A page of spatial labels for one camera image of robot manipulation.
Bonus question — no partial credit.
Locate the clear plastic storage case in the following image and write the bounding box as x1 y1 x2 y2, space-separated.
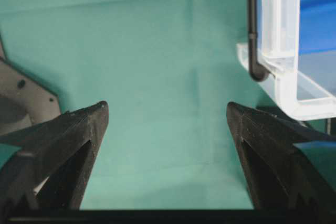
237 0 335 121

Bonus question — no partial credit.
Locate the black case latch handle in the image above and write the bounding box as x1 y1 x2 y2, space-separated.
247 0 269 82

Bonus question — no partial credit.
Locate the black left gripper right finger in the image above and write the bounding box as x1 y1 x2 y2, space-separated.
226 102 335 211

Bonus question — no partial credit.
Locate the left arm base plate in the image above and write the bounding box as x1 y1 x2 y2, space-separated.
1 46 61 135

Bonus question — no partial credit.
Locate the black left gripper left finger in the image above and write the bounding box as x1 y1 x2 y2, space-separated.
1 101 109 211

